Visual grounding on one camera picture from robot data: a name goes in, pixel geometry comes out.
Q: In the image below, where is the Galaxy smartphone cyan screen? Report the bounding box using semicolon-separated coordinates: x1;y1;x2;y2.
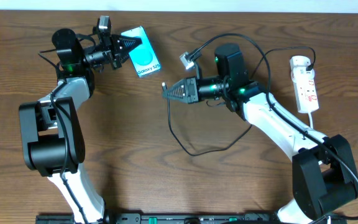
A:
121;26;162;77

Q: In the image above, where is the black USB charging cable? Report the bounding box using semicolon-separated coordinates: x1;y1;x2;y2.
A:
162;46;317;157

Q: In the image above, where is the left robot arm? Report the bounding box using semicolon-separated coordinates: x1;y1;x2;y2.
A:
19;27;142;223

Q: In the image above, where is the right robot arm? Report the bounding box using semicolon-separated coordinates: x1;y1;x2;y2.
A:
162;43;358;223

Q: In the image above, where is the white USB charger adapter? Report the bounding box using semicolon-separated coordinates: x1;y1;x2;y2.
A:
291;67;315;83

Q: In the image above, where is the white power strip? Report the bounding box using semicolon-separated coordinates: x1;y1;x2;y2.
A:
290;55;319;113

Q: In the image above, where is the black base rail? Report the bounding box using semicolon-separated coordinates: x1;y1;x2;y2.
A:
35;213;347;224

